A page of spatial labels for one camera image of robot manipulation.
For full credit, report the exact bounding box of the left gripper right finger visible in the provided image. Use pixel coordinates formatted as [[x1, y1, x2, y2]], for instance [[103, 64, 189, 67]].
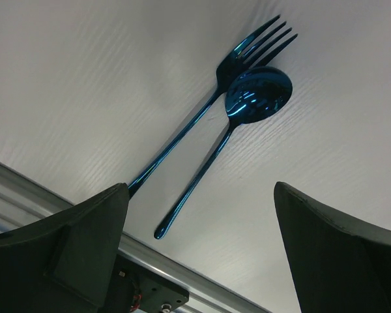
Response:
[[274, 182, 391, 312]]

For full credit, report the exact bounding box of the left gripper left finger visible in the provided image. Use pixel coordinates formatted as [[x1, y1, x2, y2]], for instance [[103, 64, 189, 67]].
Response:
[[0, 183, 129, 312]]

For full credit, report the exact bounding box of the blue metal spoon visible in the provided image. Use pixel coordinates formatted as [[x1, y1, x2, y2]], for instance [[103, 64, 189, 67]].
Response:
[[153, 67, 293, 240]]

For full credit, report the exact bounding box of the blue metal fork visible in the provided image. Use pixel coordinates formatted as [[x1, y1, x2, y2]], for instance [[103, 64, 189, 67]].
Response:
[[128, 15, 298, 197]]

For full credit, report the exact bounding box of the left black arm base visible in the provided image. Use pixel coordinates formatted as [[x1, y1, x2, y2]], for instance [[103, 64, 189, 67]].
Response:
[[98, 253, 190, 313]]

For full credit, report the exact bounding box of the aluminium mounting rail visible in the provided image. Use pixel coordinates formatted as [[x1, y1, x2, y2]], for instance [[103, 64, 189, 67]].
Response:
[[0, 163, 263, 312]]

